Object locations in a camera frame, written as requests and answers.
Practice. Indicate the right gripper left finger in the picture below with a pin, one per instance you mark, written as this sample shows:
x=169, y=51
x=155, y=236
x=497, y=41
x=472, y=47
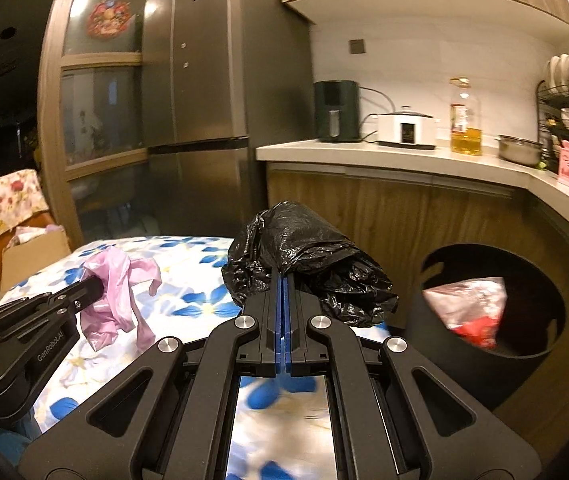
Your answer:
x=169, y=414

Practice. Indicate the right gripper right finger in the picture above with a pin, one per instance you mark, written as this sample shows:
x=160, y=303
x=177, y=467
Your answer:
x=394, y=414

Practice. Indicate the lilac plastic bag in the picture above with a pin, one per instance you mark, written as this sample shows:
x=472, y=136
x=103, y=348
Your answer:
x=116, y=311

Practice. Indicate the black plastic bag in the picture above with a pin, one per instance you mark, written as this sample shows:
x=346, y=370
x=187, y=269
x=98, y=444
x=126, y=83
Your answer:
x=291, y=239

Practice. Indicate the black trash bin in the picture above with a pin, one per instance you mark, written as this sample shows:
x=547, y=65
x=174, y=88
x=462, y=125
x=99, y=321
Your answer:
x=531, y=325

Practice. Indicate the floral blue white tablecloth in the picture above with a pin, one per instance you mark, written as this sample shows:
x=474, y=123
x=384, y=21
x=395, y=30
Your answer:
x=282, y=427

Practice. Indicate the red white clear bag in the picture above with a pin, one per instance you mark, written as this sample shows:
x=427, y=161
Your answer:
x=472, y=309

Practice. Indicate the chair with floral cover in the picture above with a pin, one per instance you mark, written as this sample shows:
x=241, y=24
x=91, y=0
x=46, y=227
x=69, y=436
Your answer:
x=30, y=238

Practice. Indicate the wooden lower cabinets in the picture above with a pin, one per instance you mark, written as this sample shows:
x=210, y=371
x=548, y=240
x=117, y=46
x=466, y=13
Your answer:
x=400, y=217

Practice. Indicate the white slow cooker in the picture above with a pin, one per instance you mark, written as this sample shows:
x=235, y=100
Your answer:
x=407, y=128

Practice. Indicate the steel bowl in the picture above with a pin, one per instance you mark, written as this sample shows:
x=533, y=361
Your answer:
x=520, y=151

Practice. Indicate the wooden glass door cabinet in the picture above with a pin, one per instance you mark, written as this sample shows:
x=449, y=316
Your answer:
x=89, y=113

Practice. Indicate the cooking oil bottle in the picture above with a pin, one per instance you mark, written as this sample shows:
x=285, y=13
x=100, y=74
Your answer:
x=465, y=118

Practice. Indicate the black air fryer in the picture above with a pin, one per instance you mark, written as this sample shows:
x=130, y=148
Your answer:
x=337, y=111

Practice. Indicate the black dish rack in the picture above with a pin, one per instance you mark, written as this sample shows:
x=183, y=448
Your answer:
x=552, y=94

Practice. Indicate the dark steel refrigerator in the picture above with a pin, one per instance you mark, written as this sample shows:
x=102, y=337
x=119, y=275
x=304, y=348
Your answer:
x=220, y=79

